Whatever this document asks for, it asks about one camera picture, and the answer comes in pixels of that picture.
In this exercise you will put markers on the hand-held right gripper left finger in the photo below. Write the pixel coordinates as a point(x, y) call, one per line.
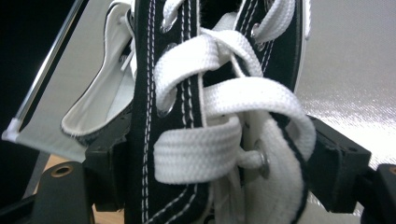
point(104, 174)

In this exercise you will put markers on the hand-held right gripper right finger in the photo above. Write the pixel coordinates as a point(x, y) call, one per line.
point(336, 174)

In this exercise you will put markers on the black canvas shoe white sole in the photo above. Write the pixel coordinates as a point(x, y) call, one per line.
point(193, 149)

